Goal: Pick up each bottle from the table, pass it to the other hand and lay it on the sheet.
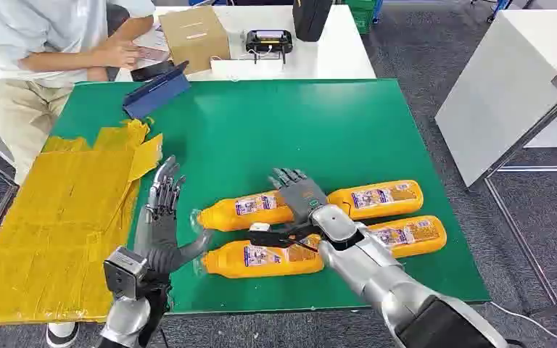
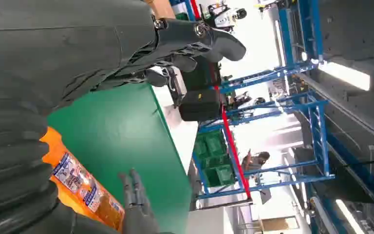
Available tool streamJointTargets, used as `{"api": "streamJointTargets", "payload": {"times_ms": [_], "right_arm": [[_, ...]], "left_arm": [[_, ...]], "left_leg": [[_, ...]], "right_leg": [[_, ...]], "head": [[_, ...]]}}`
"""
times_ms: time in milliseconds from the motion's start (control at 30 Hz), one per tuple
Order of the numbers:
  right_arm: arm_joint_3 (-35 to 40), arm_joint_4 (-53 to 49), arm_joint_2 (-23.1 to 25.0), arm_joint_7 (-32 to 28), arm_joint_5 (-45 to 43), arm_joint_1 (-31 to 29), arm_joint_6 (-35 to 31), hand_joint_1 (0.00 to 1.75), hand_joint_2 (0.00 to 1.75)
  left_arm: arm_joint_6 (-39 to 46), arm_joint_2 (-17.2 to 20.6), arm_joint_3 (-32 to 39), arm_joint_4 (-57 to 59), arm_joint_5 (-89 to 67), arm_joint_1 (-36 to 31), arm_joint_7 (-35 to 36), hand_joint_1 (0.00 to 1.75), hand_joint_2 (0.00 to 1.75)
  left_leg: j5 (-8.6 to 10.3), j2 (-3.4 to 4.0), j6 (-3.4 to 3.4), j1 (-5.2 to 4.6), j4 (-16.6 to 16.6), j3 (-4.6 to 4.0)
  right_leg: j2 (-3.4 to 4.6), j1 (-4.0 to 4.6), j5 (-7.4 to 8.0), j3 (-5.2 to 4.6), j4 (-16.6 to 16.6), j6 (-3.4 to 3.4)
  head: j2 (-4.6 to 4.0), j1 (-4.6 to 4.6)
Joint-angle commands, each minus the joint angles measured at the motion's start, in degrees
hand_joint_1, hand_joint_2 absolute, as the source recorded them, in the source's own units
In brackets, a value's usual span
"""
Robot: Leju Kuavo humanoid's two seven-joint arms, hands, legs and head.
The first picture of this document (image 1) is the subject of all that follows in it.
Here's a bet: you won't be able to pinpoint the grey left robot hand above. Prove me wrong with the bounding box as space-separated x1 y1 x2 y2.
133 154 214 285

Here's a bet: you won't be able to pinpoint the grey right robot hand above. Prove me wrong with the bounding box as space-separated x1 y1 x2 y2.
267 167 329 226

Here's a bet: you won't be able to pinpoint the person's hand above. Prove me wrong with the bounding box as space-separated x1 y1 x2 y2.
102 37 144 71

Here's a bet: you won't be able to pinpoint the orange drink bottle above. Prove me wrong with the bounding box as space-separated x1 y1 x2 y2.
194 234 326 280
326 180 425 221
366 215 448 260
190 190 294 233

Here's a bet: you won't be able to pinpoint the black tablet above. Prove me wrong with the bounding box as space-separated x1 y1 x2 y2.
130 59 178 83

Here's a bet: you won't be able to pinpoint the paper sheets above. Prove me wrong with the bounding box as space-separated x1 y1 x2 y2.
133 22 172 65

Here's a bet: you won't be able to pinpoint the blue tablet case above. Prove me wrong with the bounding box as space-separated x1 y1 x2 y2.
122 60 192 120

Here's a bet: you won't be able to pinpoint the green mat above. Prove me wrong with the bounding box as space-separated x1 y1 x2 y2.
50 78 491 316

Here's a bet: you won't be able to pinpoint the brown cardboard box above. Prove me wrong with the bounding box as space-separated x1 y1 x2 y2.
157 5 232 76

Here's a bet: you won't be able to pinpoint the person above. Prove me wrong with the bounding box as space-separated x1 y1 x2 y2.
0 0 157 186

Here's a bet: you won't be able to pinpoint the yellow sheet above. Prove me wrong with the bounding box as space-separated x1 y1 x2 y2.
0 118 165 328

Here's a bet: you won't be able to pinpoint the person's white shoe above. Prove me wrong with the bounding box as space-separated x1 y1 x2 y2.
46 321 81 348

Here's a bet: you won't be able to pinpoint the black handheld controller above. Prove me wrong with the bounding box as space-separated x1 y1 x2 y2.
245 29 294 65

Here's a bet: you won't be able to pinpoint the long white table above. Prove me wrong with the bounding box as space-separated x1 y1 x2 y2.
114 4 377 83

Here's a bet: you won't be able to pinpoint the green crate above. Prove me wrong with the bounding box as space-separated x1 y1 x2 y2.
344 0 379 35

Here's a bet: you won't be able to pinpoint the tilted white table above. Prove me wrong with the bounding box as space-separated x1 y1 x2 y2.
434 9 557 189

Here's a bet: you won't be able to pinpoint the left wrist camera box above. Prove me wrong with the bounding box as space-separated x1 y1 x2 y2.
103 246 149 299

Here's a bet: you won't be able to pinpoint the grey metal table frame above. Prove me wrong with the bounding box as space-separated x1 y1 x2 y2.
470 70 557 318

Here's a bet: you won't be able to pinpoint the white floor cable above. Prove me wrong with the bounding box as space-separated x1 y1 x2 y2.
489 301 557 340

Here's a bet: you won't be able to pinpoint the blue metal frame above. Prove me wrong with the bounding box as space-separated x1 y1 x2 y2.
470 0 534 24

